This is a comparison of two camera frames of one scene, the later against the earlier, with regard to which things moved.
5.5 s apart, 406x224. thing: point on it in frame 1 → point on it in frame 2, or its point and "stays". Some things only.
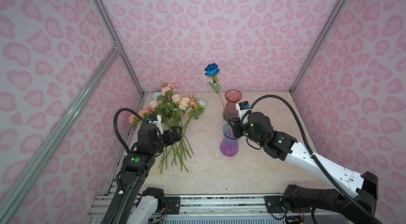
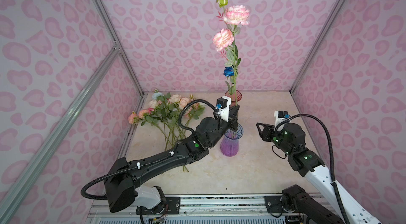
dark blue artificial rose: [212, 70] → [229, 71]
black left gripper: [177, 135] → [232, 117]
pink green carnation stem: [141, 116] stays
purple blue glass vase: [229, 144] stays
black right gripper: [237, 125] → [268, 130]
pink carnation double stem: [168, 89] → [223, 39]
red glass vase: [232, 96] stays
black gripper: [242, 107] → [280, 117]
